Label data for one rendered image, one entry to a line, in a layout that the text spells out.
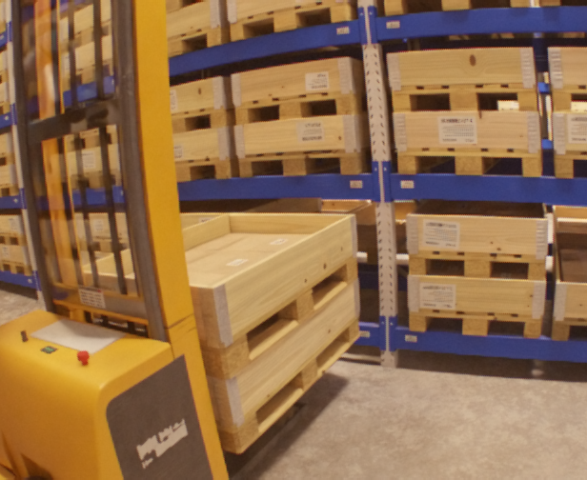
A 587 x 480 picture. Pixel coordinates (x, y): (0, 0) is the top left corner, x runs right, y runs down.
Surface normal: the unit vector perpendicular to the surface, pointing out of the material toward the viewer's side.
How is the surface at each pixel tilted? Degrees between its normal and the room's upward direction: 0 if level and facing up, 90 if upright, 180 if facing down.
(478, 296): 90
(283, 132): 90
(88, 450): 74
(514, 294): 90
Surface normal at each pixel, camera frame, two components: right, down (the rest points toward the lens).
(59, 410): -0.46, -0.03
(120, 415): 0.89, 0.04
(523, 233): -0.43, 0.25
